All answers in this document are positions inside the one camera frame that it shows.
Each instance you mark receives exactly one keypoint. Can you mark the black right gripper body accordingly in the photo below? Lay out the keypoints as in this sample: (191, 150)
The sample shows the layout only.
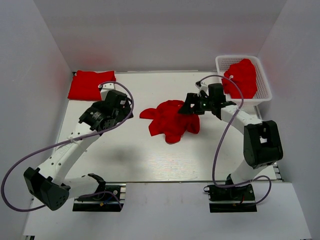
(205, 104)

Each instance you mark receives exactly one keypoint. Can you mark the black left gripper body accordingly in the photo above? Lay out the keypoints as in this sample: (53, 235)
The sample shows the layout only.
(125, 113)

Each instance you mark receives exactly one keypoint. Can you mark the red t shirt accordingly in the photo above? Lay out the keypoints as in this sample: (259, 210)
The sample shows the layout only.
(85, 85)
(166, 120)

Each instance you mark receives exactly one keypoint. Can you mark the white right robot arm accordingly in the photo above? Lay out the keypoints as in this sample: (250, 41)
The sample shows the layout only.
(262, 145)

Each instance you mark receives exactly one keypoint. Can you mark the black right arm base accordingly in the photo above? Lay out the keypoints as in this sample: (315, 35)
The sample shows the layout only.
(239, 199)

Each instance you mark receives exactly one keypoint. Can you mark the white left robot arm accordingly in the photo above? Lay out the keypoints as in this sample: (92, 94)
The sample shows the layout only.
(48, 182)

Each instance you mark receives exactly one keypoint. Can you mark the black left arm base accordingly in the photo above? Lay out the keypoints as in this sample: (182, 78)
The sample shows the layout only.
(103, 203)

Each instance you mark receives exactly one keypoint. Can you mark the red t shirts in basket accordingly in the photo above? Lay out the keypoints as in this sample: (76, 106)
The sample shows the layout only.
(243, 74)

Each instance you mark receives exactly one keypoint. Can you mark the white plastic basket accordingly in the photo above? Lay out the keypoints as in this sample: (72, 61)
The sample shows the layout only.
(263, 93)

